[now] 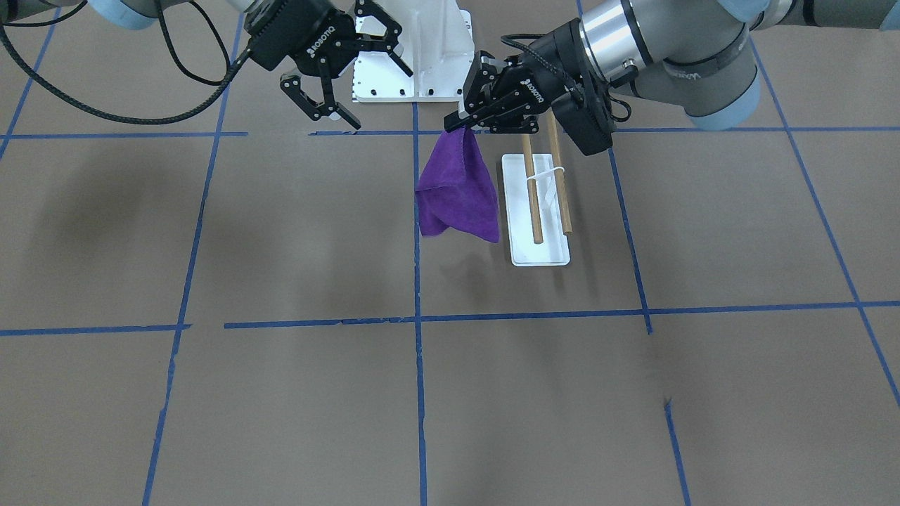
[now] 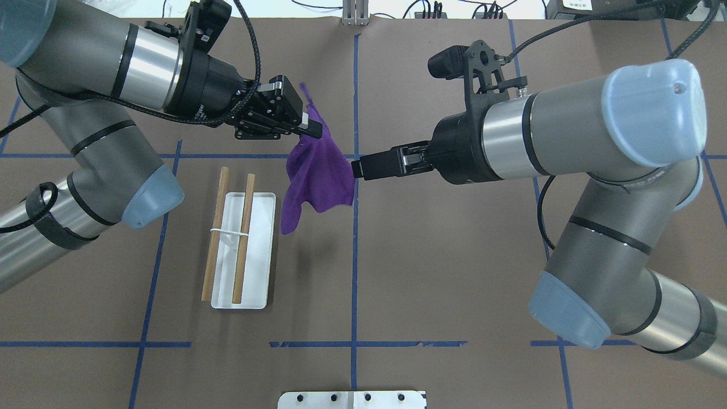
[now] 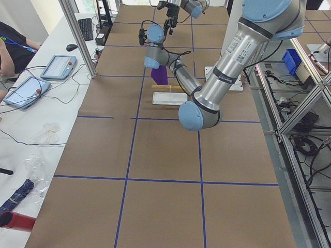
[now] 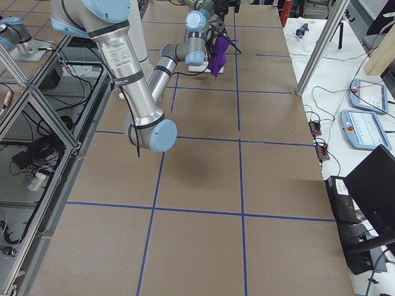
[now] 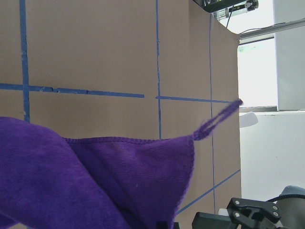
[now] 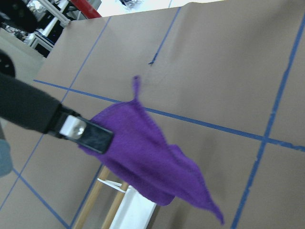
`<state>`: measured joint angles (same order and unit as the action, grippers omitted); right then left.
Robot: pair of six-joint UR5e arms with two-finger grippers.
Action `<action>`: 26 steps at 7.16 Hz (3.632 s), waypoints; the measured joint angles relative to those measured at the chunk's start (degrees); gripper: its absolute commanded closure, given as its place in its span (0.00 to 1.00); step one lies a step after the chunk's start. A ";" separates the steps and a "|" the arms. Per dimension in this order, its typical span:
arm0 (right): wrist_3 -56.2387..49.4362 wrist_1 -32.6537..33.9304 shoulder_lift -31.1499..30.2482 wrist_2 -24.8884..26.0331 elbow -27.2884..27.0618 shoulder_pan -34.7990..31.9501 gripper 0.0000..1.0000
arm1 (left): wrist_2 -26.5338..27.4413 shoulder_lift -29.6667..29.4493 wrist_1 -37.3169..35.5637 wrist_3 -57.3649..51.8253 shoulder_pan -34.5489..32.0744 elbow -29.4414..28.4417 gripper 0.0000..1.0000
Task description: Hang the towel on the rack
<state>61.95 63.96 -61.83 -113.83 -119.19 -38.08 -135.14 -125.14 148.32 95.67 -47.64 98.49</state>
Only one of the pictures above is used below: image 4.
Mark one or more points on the near teach pendant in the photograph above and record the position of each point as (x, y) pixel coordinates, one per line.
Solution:
(363, 130)

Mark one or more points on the black monitor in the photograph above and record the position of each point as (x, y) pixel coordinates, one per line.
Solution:
(371, 185)

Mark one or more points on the red connector box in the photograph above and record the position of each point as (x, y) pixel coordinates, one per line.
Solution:
(315, 128)
(321, 148)

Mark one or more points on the wooden beam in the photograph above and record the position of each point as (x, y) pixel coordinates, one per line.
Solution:
(383, 55)

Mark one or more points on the aluminium frame post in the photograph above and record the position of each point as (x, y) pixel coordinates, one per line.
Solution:
(328, 30)

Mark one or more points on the teach pendant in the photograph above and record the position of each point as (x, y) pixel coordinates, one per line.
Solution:
(363, 130)
(370, 96)

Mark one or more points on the far teach pendant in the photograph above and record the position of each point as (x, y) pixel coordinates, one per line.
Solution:
(370, 96)

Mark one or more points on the black computer box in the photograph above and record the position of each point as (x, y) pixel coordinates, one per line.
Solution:
(342, 204)

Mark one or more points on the purple towel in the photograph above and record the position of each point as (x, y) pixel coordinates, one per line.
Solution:
(218, 60)

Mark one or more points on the white wooden towel rack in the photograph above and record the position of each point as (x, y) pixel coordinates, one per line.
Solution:
(205, 68)

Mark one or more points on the near red connector box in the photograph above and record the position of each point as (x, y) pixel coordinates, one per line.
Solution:
(321, 148)

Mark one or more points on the far red connector box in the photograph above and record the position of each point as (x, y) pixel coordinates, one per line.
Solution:
(315, 128)

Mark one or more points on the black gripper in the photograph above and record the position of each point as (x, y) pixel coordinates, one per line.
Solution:
(221, 14)
(211, 46)

